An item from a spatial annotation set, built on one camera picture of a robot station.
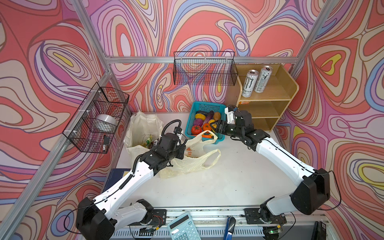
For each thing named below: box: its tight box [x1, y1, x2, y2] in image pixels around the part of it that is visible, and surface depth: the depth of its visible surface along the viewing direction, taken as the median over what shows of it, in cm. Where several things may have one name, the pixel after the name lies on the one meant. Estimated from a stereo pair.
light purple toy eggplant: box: [203, 110, 215, 125], surface depth 113 cm
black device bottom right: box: [311, 221, 327, 240], surface depth 70 cm
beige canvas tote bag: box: [124, 111, 164, 169], surface depth 88 cm
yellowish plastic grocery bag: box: [159, 129, 222, 179], surface depth 80 cm
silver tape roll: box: [96, 114, 117, 126], surface depth 75 cm
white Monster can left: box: [242, 69, 259, 98], surface depth 78 cm
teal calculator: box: [167, 212, 202, 240], surface depth 70 cm
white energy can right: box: [253, 65, 273, 93], surface depth 80 cm
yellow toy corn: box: [195, 113, 206, 121], surface depth 114 cm
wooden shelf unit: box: [225, 64, 299, 132], surface depth 86 cm
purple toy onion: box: [193, 118, 204, 127], surface depth 110 cm
